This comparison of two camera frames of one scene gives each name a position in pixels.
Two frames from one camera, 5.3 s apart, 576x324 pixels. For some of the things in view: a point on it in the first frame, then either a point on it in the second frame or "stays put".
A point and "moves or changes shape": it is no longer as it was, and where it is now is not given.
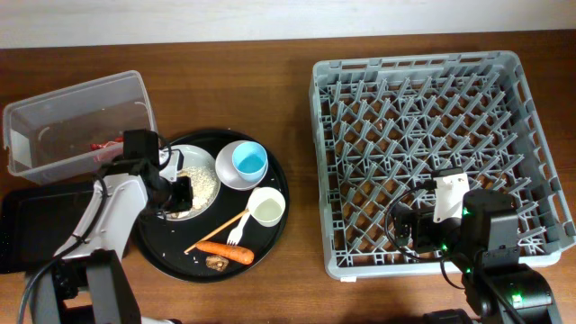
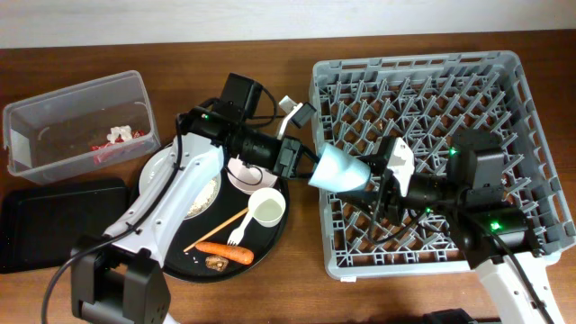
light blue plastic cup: x=250 y=159 moves or changes shape
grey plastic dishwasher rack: x=384 y=123 stays put
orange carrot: x=229 y=252 stays put
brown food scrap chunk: x=217 y=263 stays put
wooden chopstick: x=211 y=234 stays put
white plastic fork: x=236 y=234 stays put
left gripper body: x=175 y=195 to x=285 y=156
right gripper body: x=427 y=234 to x=396 y=202
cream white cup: x=266 y=206 stays put
